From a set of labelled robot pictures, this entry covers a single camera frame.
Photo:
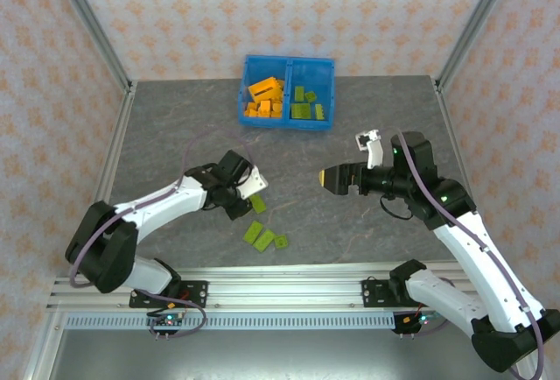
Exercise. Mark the large hollow orange lego frame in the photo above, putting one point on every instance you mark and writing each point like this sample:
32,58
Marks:
262,86

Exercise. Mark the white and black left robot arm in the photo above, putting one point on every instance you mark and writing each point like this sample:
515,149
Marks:
166,202

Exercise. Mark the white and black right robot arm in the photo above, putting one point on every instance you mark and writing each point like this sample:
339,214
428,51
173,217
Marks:
490,275

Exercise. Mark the small square green lego brick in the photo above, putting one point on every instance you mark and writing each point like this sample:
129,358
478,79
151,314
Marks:
281,242

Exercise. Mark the blue two-compartment plastic bin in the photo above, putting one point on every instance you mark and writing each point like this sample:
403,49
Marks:
315,78

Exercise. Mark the small controller circuit board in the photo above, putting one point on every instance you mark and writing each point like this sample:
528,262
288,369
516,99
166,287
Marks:
422,319
168,320

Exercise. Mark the aluminium side rail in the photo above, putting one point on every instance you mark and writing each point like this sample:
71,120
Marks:
453,135
111,156

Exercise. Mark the wide aluminium mounting rail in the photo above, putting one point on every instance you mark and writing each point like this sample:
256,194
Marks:
284,283

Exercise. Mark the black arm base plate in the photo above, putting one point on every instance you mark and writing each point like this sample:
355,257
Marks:
372,293
197,294

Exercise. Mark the aluminium frame post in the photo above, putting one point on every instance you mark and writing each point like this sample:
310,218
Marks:
88,16
478,16

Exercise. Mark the aluminium frame leg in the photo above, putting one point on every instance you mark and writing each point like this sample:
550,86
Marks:
44,345

